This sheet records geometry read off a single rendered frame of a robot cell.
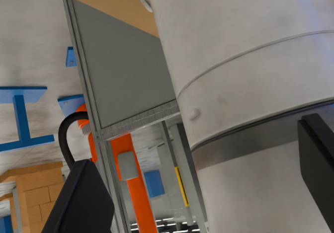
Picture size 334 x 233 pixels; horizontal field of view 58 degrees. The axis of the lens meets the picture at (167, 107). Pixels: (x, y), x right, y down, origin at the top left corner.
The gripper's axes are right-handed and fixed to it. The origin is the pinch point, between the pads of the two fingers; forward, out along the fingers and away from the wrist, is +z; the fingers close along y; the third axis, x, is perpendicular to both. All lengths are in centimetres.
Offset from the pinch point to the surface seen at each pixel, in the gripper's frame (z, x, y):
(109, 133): 77, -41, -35
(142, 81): 82, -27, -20
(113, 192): 64, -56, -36
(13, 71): 218, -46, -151
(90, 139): 277, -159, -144
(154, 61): 84, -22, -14
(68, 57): 221, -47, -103
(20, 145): 210, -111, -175
